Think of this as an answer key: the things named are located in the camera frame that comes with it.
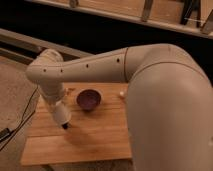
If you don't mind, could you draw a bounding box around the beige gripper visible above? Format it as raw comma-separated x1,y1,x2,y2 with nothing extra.
50,101,71,126

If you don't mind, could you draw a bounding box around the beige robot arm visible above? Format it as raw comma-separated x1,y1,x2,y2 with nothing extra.
26,44,213,171

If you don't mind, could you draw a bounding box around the black eraser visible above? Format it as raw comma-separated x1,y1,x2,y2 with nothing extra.
62,123,69,130

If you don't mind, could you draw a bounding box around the dark purple bowl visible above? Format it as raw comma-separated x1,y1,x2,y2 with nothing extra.
76,89,101,111

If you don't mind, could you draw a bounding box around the wooden board table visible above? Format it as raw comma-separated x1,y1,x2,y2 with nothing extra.
21,83,131,166

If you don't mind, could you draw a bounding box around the black cable left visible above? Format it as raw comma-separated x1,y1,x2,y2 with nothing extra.
0,85,39,153

